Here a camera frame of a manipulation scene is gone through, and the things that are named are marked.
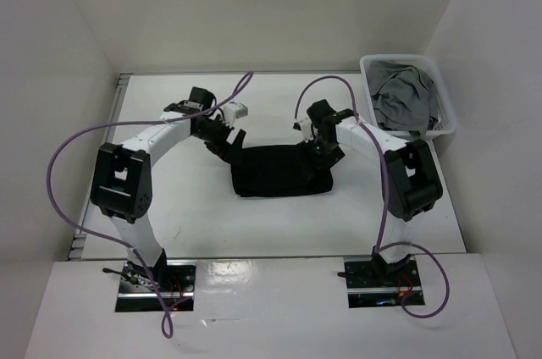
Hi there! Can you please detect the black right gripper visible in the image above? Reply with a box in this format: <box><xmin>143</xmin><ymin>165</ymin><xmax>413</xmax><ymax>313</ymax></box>
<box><xmin>290</xmin><ymin>133</ymin><xmax>345</xmax><ymax>182</ymax></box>

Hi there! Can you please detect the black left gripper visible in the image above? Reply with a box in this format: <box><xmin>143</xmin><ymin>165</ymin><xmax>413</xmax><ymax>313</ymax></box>
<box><xmin>192</xmin><ymin>114</ymin><xmax>245</xmax><ymax>166</ymax></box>

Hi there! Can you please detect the black skirt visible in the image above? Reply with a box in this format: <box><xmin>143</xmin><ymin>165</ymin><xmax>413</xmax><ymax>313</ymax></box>
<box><xmin>230</xmin><ymin>145</ymin><xmax>334</xmax><ymax>198</ymax></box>

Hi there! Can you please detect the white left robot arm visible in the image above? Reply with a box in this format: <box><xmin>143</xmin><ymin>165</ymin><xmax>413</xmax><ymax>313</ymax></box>
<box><xmin>91</xmin><ymin>87</ymin><xmax>248</xmax><ymax>291</ymax></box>

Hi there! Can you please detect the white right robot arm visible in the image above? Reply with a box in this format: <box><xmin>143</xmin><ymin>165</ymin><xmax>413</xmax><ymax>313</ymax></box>
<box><xmin>293</xmin><ymin>100</ymin><xmax>443</xmax><ymax>285</ymax></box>

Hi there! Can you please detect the grey skirt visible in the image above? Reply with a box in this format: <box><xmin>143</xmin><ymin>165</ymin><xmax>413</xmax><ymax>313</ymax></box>
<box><xmin>367</xmin><ymin>61</ymin><xmax>439</xmax><ymax>137</ymax></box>

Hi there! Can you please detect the white perforated plastic basket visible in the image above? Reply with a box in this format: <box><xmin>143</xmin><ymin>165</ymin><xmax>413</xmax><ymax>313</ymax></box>
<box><xmin>359</xmin><ymin>53</ymin><xmax>457</xmax><ymax>140</ymax></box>

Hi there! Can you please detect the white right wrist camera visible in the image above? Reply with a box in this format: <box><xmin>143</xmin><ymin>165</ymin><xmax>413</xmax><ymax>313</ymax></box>
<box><xmin>293</xmin><ymin>118</ymin><xmax>314</xmax><ymax>142</ymax></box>

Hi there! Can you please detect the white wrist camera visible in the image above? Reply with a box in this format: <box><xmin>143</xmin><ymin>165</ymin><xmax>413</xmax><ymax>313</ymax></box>
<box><xmin>221</xmin><ymin>102</ymin><xmax>248</xmax><ymax>127</ymax></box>
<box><xmin>293</xmin><ymin>118</ymin><xmax>314</xmax><ymax>142</ymax></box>

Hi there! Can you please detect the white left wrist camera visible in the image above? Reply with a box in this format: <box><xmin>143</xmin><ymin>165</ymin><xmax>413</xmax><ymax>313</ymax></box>
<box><xmin>221</xmin><ymin>102</ymin><xmax>248</xmax><ymax>127</ymax></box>

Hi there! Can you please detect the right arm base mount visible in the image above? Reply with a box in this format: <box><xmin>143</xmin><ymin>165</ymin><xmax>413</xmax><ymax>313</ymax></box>
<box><xmin>337</xmin><ymin>257</ymin><xmax>425</xmax><ymax>308</ymax></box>

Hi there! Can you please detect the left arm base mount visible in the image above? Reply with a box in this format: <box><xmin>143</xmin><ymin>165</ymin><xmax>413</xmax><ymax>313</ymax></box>
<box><xmin>103</xmin><ymin>259</ymin><xmax>199</xmax><ymax>312</ymax></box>

